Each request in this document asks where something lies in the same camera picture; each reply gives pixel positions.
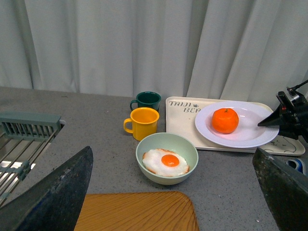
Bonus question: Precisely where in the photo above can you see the white ridged plate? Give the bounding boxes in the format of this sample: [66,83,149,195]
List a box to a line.
[195,101,279,149]

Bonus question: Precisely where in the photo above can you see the toy fried egg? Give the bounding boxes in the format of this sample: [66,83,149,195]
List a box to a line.
[142,149,190,177]

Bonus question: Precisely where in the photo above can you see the wooden cutting board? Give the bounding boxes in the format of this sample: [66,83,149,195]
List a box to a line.
[75,191,200,231]

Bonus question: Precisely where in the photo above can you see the white curtain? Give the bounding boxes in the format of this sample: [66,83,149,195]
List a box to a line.
[0,0,308,107]

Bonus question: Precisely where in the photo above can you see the beige bear serving tray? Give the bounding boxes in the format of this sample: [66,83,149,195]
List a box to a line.
[166,97,305,156]

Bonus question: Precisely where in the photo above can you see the light green bowl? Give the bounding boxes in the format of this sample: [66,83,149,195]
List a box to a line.
[136,133,199,185]

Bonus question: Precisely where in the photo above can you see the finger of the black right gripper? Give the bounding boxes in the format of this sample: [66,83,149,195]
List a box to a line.
[253,148,308,231]

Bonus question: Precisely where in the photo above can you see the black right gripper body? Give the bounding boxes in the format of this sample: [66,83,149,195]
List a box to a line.
[277,90,308,142]

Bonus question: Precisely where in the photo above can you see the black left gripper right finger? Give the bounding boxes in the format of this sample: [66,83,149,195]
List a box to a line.
[257,108,284,127]

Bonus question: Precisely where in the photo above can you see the orange mandarin fruit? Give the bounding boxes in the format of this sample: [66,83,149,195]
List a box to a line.
[211,108,239,134]

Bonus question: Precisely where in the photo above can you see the yellow mug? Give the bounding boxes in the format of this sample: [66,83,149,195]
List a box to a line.
[123,107,160,141]

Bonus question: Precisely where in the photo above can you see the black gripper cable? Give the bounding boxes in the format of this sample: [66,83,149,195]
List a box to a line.
[286,79,308,93]

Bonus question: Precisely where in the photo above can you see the grey dish drying rack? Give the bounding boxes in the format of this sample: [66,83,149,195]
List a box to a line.
[0,111,64,205]

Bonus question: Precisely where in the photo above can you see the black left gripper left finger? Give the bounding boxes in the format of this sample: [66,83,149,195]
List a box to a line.
[0,146,93,231]

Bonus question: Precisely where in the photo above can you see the dark green mug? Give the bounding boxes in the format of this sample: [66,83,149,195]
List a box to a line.
[130,91,161,111]

